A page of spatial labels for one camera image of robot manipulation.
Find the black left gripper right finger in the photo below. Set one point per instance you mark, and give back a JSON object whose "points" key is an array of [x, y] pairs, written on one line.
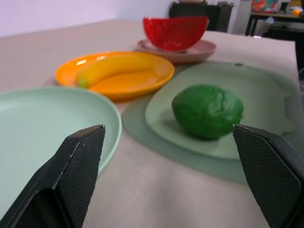
{"points": [[273, 171]]}

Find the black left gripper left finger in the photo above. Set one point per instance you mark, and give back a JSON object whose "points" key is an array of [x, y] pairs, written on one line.
{"points": [[71, 175]]}

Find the light green round plate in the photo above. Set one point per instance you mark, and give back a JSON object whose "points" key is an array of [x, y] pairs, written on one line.
{"points": [[47, 123]]}

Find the light green plate right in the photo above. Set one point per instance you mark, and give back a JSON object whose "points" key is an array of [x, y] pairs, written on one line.
{"points": [[237, 88]]}

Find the orange round plate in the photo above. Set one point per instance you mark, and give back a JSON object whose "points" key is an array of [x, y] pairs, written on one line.
{"points": [[133, 83]]}

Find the pink round plate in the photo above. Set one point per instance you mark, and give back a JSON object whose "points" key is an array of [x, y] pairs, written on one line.
{"points": [[197, 51]]}

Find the green toy avocado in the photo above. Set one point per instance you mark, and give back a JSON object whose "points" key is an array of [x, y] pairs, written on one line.
{"points": [[206, 111]]}

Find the yellow toy banana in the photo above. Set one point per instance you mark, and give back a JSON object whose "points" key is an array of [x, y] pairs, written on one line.
{"points": [[111, 67]]}

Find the black desk with clutter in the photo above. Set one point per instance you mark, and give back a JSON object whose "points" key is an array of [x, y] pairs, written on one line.
{"points": [[275, 21]]}

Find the black cabinet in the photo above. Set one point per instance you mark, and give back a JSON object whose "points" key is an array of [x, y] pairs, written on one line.
{"points": [[213, 16]]}

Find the red watermelon slice toy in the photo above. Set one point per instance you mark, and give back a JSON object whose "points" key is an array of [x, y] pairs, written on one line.
{"points": [[175, 32]]}

